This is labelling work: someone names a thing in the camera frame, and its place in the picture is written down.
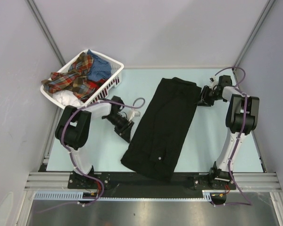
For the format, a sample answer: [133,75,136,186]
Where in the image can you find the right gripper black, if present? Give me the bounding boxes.
[194,85,223,107]

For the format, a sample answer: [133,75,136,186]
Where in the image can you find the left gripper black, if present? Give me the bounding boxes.
[104,113,134,143]

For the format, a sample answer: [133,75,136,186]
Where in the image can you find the black long sleeve shirt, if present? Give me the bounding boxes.
[121,77,201,182]

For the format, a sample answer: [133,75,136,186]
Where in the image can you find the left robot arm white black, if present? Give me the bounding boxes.
[55,96,134,188]

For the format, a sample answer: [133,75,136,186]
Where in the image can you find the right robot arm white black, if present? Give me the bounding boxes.
[198,75,260,189]

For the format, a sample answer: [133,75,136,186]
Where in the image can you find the plaid long sleeve shirt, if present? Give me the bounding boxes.
[42,53,95,102]

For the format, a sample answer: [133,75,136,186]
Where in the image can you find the white laundry basket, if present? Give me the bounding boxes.
[41,49,124,109]

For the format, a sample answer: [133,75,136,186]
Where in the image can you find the red shirt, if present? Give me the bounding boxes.
[87,79,107,91]

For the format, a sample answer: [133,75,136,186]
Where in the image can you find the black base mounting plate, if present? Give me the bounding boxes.
[67,171,236,200]

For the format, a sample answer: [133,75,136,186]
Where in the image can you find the blue shirt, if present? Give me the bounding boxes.
[87,49,112,81]

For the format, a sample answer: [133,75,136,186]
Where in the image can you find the white shirt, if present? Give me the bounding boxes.
[52,90,84,107]

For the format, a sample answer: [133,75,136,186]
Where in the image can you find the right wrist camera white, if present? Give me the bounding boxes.
[209,75,218,89]

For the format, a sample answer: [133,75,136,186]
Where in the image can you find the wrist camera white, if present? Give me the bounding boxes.
[128,109,141,121]
[209,75,218,89]

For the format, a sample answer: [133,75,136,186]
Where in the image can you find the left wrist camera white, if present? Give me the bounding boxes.
[128,109,141,121]

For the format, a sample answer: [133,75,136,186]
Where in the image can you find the white slotted cable duct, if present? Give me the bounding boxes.
[34,191,226,202]

